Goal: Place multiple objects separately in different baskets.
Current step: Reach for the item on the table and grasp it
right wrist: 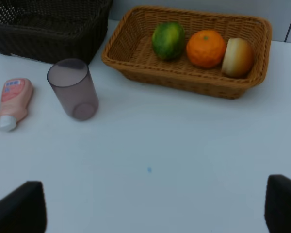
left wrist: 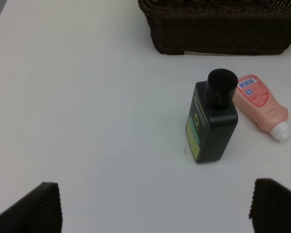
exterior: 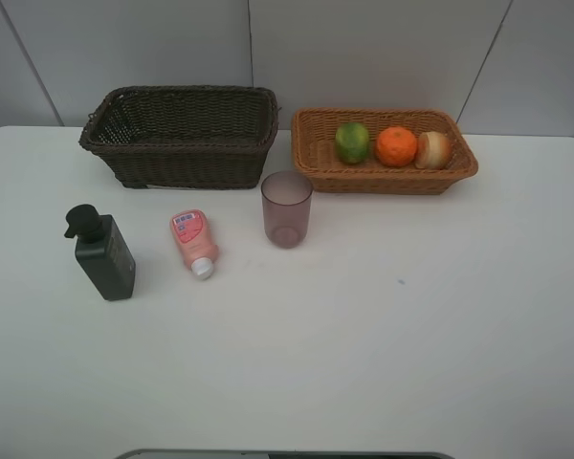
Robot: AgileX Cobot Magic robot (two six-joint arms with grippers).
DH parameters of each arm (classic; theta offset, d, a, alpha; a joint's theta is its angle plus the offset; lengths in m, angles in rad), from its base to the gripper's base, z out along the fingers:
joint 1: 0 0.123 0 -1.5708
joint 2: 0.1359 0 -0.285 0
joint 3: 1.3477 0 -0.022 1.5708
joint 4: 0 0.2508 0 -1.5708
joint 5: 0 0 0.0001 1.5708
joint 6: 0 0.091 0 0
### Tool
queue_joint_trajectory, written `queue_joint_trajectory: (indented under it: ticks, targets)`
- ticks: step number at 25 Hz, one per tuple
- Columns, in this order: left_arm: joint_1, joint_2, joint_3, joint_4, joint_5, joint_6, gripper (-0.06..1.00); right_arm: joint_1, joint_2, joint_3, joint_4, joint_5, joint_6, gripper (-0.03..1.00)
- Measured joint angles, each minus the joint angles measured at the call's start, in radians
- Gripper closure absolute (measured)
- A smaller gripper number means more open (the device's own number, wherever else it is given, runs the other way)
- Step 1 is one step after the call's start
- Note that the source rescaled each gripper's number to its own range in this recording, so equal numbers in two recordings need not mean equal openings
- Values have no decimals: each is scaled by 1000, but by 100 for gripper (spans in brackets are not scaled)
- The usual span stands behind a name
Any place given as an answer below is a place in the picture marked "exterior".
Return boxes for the red orange half fruit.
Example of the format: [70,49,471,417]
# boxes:
[414,131,452,170]

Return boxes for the pink lotion bottle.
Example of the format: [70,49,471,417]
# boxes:
[170,209,219,280]

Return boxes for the green lime fruit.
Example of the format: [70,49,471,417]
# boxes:
[335,122,370,164]

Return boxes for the dark green pump bottle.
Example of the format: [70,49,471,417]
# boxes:
[64,204,136,301]

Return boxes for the orange tangerine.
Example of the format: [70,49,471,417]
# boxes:
[375,126,418,167]

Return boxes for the light orange wicker basket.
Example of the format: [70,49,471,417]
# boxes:
[291,107,478,195]

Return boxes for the dark brown wicker basket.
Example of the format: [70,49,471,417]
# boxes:
[79,85,278,190]

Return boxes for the translucent purple plastic cup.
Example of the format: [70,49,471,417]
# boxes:
[261,171,313,249]

